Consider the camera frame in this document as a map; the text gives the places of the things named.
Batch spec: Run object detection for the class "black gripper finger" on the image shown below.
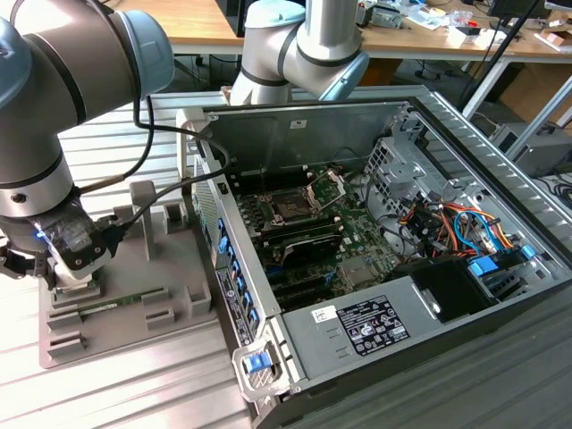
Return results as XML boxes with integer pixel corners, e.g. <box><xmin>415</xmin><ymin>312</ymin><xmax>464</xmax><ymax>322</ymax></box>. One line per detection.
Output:
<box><xmin>0</xmin><ymin>243</ymin><xmax>58</xmax><ymax>291</ymax></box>

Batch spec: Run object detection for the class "silver CPU green board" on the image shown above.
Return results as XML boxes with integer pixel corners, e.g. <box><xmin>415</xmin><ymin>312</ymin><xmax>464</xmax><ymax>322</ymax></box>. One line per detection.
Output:
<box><xmin>55</xmin><ymin>285</ymin><xmax>100</xmax><ymax>298</ymax></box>

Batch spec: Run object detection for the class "CPU socket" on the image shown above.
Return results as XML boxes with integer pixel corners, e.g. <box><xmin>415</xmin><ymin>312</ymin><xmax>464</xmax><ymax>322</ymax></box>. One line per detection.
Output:
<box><xmin>266</xmin><ymin>190</ymin><xmax>316</xmax><ymax>226</ymax></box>

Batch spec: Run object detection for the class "black expansion slot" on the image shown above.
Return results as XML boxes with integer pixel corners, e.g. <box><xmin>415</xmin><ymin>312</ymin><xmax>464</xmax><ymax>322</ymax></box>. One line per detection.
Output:
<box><xmin>271</xmin><ymin>273</ymin><xmax>335</xmax><ymax>299</ymax></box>

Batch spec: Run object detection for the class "black RAM slot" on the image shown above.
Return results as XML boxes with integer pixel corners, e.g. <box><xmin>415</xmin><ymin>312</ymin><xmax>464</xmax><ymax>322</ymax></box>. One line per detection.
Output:
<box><xmin>258</xmin><ymin>213</ymin><xmax>343</xmax><ymax>238</ymax></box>

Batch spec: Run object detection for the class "green RAM stick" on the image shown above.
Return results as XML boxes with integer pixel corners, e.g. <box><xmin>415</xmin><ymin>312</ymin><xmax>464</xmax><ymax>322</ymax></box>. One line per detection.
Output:
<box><xmin>76</xmin><ymin>290</ymin><xmax>147</xmax><ymax>315</ymax></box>

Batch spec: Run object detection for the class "grey parts rack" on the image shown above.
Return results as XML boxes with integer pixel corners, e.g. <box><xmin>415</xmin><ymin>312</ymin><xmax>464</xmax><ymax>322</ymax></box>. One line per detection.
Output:
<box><xmin>38</xmin><ymin>181</ymin><xmax>220</xmax><ymax>370</ymax></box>

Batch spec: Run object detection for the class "black graphics card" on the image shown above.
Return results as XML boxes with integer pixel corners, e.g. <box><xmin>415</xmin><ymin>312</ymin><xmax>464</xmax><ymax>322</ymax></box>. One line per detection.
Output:
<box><xmin>277</xmin><ymin>232</ymin><xmax>344</xmax><ymax>270</ymax></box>

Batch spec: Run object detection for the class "grey power supply unit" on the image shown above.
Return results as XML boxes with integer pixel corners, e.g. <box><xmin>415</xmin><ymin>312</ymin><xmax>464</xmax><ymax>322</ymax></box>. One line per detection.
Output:
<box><xmin>280</xmin><ymin>275</ymin><xmax>448</xmax><ymax>382</ymax></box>

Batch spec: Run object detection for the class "metal socket cover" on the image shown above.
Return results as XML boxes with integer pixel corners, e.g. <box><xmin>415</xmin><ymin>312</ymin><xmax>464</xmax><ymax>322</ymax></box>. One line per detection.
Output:
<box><xmin>303</xmin><ymin>171</ymin><xmax>349</xmax><ymax>215</ymax></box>

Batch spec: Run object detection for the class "open grey PC case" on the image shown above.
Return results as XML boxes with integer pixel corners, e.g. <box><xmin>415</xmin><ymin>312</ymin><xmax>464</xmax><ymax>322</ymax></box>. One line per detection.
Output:
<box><xmin>175</xmin><ymin>84</ymin><xmax>572</xmax><ymax>429</ymax></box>

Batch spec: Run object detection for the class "silver chipset heatsink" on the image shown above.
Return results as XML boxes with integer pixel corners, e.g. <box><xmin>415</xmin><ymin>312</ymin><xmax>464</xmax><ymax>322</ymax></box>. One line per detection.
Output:
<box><xmin>338</xmin><ymin>257</ymin><xmax>373</xmax><ymax>286</ymax></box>

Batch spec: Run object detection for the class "green motherboard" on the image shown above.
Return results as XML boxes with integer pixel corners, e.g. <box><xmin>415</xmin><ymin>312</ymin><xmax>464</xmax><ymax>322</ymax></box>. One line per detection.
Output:
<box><xmin>230</xmin><ymin>163</ymin><xmax>406</xmax><ymax>314</ymax></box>

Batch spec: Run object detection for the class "silver disk bay cage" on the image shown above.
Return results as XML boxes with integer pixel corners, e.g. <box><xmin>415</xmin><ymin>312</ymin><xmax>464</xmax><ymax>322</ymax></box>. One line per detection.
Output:
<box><xmin>362</xmin><ymin>136</ymin><xmax>452</xmax><ymax>214</ymax></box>

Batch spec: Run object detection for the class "silver disk drive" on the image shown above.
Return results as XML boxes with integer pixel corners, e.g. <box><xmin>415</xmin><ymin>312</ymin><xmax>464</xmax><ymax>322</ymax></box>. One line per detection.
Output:
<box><xmin>364</xmin><ymin>2</ymin><xmax>406</xmax><ymax>30</ymax></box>

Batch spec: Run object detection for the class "small white carton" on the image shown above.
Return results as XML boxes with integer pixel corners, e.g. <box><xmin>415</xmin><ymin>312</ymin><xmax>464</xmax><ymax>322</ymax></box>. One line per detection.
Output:
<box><xmin>446</xmin><ymin>24</ymin><xmax>497</xmax><ymax>48</ymax></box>

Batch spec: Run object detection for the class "black slanted pole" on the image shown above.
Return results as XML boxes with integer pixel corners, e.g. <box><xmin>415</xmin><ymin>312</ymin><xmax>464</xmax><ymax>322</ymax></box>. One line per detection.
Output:
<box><xmin>459</xmin><ymin>0</ymin><xmax>543</xmax><ymax>104</ymax></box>

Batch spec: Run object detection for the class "grey computer box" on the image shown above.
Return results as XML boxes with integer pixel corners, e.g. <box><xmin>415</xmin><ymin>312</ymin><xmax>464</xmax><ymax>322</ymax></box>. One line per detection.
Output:
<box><xmin>491</xmin><ymin>122</ymin><xmax>572</xmax><ymax>178</ymax></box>

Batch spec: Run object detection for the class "brown cardboard box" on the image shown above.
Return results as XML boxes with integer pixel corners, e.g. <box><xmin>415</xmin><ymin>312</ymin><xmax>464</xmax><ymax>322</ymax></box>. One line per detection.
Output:
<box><xmin>498</xmin><ymin>62</ymin><xmax>572</xmax><ymax>124</ymax></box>

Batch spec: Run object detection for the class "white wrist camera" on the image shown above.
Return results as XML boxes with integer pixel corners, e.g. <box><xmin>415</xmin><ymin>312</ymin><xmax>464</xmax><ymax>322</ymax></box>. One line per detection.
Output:
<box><xmin>38</xmin><ymin>209</ymin><xmax>113</xmax><ymax>294</ymax></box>

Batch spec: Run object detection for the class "thin black cable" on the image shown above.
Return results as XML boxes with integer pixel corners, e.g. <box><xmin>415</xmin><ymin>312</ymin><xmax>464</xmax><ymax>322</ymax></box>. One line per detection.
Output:
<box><xmin>78</xmin><ymin>93</ymin><xmax>156</xmax><ymax>194</ymax></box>

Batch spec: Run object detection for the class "thick black cable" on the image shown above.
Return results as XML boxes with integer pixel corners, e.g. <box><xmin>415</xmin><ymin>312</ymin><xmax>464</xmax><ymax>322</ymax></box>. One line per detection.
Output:
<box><xmin>96</xmin><ymin>96</ymin><xmax>231</xmax><ymax>242</ymax></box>

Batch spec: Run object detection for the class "orange yellow wire bundle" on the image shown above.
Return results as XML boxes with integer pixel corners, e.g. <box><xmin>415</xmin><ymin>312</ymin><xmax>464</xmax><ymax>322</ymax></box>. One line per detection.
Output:
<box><xmin>400</xmin><ymin>202</ymin><xmax>515</xmax><ymax>252</ymax></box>

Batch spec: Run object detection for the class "black plastic air duct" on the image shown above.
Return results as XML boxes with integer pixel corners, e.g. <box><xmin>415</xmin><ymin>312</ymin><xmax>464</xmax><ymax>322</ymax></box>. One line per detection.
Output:
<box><xmin>387</xmin><ymin>257</ymin><xmax>498</xmax><ymax>324</ymax></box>

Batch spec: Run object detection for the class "blue wire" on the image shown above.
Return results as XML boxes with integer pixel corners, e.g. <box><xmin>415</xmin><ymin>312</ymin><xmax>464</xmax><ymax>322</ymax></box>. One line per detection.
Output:
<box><xmin>452</xmin><ymin>208</ymin><xmax>498</xmax><ymax>252</ymax></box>

